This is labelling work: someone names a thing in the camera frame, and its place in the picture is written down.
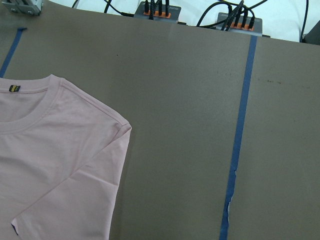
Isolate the upper orange usb hub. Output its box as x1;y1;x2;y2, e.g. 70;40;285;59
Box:
133;0;182;24

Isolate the lower orange usb hub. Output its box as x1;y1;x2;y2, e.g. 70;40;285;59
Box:
228;15;263;37

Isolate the orange usb hub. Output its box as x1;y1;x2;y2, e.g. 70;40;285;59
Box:
228;15;263;37
133;0;182;24

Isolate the pink printed t-shirt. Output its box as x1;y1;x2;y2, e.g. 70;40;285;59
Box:
0;75;132;240

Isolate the aluminium frame post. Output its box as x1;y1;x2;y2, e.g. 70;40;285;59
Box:
0;0;44;16

